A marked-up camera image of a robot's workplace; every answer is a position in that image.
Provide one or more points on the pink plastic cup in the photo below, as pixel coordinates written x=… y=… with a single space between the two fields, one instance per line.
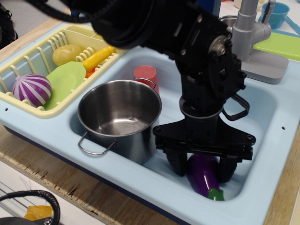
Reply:
x=147 y=75

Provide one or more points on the small steel bowl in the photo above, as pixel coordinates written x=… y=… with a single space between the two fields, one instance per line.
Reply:
x=229 y=20

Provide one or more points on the purple striped toy onion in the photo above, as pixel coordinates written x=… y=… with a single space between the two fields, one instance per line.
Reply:
x=35 y=88

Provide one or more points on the black bag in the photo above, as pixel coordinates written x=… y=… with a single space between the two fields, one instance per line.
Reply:
x=7 y=30

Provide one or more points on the yellow dish rack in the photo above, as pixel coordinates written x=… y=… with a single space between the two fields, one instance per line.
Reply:
x=37 y=58

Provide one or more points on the green plastic plate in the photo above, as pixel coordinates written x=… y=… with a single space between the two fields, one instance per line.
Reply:
x=64 y=79

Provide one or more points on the yellow toy potato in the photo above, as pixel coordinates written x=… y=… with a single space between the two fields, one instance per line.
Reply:
x=65 y=54

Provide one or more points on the yellow tape piece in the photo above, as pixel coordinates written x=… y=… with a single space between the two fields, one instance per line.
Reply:
x=38 y=212

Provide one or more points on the purple toy eggplant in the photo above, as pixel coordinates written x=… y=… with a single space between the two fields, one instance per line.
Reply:
x=202 y=175

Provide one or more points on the orange toy piece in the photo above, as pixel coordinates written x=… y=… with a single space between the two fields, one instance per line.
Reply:
x=90 y=73

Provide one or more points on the blue plastic cup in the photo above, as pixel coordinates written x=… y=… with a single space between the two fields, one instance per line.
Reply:
x=277 y=14

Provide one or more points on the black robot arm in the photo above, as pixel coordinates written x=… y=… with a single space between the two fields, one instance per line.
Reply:
x=210 y=73

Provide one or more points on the stainless steel pot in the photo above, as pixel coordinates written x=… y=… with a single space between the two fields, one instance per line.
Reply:
x=120 y=116

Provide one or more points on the dark blue plastic box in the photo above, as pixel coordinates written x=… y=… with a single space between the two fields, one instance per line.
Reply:
x=210 y=6

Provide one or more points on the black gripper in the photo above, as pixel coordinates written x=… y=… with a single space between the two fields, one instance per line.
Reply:
x=205 y=134

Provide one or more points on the green cutting board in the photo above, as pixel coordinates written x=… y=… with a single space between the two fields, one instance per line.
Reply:
x=281 y=44

